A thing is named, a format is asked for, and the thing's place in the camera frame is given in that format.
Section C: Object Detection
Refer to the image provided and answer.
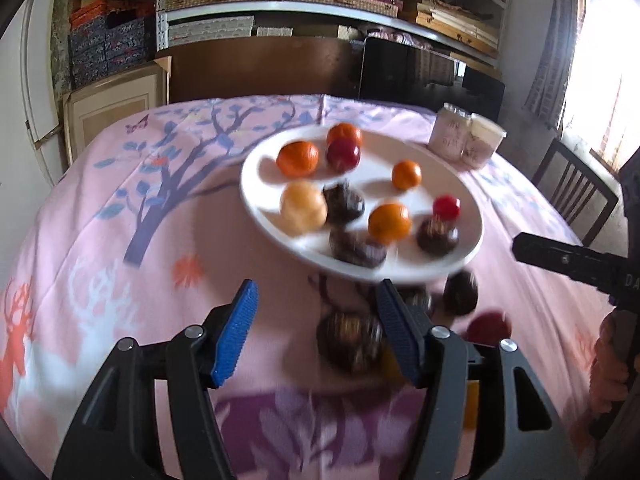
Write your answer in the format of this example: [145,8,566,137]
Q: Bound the pink deer print tablecloth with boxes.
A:
[0,92,626,480]

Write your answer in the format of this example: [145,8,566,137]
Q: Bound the white paper cup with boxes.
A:
[462,113,507,170]

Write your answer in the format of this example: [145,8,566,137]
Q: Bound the brown wooden cabinet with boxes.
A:
[155,35,363,103]

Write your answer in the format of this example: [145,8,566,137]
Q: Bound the pink cloth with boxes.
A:
[367,25,433,48]

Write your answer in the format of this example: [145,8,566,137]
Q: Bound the beige picture frame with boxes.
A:
[62,62,171,161]

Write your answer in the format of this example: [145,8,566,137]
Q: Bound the black panel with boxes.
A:
[360,35,506,121]

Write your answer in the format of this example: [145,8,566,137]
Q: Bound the checked curtain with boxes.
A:
[522,0,586,131]

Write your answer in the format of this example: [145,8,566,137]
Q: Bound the dark wooden chair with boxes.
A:
[532,137,620,247]

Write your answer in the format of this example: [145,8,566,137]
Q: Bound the white ceramic plate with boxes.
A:
[240,124,485,283]

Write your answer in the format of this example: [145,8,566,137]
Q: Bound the grey marble slab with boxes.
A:
[50,0,76,93]

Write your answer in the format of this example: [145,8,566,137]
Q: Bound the stack of blue patterned boxes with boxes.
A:
[69,15,157,90]

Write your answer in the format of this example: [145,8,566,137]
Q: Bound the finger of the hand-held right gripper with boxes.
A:
[512,232,626,291]

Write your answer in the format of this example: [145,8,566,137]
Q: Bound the orange-red patterned box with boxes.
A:
[70,0,156,28]

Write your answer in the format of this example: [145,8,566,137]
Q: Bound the red cherry tomato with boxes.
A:
[432,195,461,222]

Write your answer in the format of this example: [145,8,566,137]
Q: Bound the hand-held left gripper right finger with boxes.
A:
[375,280,583,480]

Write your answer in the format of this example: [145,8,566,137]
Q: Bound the patterned white jar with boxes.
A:
[429,103,472,161]

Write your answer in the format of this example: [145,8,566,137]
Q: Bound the white board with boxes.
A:
[20,0,66,186]

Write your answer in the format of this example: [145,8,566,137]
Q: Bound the bright window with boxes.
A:
[560,0,640,171]

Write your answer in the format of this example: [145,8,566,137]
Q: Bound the white patterned flat boxes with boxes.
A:
[167,15,256,48]

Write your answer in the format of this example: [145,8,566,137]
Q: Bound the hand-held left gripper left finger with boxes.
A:
[52,279,260,480]

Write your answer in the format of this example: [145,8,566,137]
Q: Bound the pale yellow round fruit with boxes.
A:
[280,181,328,236]

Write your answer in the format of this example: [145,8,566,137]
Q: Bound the dark red round fruit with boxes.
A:
[326,139,362,171]
[465,311,513,347]

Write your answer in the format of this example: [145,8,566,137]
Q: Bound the orange-yellow tomato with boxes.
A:
[462,380,481,428]

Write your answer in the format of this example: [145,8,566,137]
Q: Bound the large mandarin orange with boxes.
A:
[276,141,320,177]

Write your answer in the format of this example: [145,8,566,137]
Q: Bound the person's right hand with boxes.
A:
[589,309,632,413]

